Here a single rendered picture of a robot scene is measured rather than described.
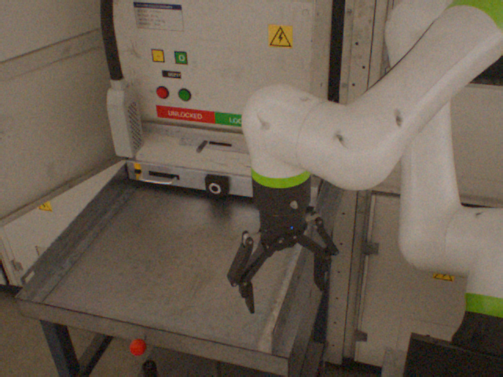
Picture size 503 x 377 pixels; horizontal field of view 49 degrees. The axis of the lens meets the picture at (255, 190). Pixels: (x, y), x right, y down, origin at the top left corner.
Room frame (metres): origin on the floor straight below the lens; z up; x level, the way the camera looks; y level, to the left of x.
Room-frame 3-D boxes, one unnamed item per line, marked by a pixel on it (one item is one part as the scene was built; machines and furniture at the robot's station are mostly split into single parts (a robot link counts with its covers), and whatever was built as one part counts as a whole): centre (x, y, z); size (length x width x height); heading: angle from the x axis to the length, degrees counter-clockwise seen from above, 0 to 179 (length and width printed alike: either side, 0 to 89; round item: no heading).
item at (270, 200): (0.72, -0.04, 1.23); 0.12 x 0.09 x 0.06; 20
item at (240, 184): (1.26, 0.09, 0.90); 0.54 x 0.05 x 0.06; 72
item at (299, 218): (0.72, -0.04, 1.16); 0.08 x 0.07 x 0.09; 110
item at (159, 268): (1.11, 0.14, 0.82); 0.68 x 0.62 x 0.06; 162
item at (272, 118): (0.71, -0.04, 1.33); 0.13 x 0.11 x 0.14; 47
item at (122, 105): (1.24, 0.32, 1.09); 0.08 x 0.05 x 0.17; 162
